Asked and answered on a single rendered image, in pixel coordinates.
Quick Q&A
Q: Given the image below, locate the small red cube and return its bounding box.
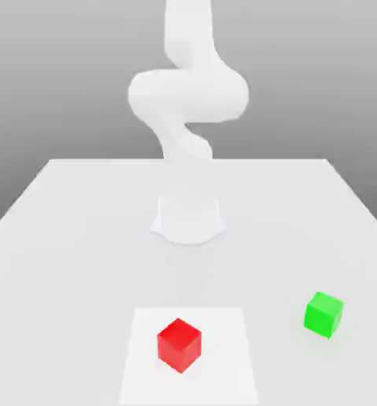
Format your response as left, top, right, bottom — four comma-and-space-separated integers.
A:
156, 317, 203, 374

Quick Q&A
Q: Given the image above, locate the small green cube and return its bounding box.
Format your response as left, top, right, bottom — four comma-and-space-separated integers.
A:
303, 291, 345, 340

